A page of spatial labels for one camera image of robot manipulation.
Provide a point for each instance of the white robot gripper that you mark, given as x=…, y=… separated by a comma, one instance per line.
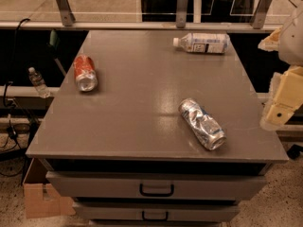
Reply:
x=294, y=42

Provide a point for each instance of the crushed silver redbull can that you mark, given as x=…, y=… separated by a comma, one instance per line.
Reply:
x=207, y=130

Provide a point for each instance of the red soda can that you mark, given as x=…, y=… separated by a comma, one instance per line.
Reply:
x=85, y=73

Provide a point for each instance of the clear plastic bottle on table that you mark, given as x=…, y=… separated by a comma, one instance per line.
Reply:
x=203, y=43

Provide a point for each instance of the grey drawer cabinet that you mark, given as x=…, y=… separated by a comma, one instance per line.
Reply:
x=131, y=123

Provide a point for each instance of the lower grey drawer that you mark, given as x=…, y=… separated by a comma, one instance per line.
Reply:
x=155, y=212

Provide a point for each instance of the grey drawer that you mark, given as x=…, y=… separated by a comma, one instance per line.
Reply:
x=155, y=212
x=155, y=186

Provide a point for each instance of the small water bottle on ledge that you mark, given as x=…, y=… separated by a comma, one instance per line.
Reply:
x=38, y=82

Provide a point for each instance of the upper grey drawer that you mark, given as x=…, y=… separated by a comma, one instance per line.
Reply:
x=155, y=186

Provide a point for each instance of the cardboard box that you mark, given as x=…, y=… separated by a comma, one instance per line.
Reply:
x=41, y=199

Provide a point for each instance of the right metal bracket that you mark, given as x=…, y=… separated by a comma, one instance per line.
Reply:
x=259, y=17

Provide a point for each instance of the metal bracket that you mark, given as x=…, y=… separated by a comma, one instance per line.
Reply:
x=259, y=17
x=66, y=13
x=181, y=13

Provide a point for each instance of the middle metal bracket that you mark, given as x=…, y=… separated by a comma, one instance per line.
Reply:
x=181, y=13

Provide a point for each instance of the green handled tool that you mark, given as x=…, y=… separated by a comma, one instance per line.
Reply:
x=53, y=46

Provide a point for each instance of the left metal bracket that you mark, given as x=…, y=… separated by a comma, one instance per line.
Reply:
x=66, y=13

